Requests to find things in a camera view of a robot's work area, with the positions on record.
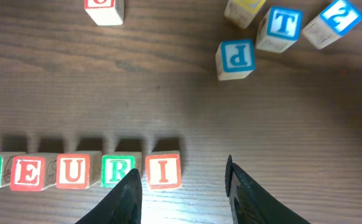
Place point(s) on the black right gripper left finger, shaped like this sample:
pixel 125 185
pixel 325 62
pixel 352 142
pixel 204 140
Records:
pixel 122 205

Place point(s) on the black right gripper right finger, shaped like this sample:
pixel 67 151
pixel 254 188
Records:
pixel 251 203

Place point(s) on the green R block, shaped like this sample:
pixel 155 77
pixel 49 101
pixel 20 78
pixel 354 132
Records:
pixel 116 166

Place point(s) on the red I block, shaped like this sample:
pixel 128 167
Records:
pixel 163 170

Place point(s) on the red U block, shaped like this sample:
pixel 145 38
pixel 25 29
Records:
pixel 78 170
pixel 105 12

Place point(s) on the red E block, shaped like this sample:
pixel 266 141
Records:
pixel 34 172

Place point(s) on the blue P block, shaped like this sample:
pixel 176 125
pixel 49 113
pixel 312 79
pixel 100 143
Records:
pixel 235 59

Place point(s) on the blue T block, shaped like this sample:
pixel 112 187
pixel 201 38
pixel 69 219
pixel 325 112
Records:
pixel 279 29

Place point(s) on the yellow block centre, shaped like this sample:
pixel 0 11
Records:
pixel 242 12

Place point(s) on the blue 2 block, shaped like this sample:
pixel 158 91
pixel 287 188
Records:
pixel 335 21

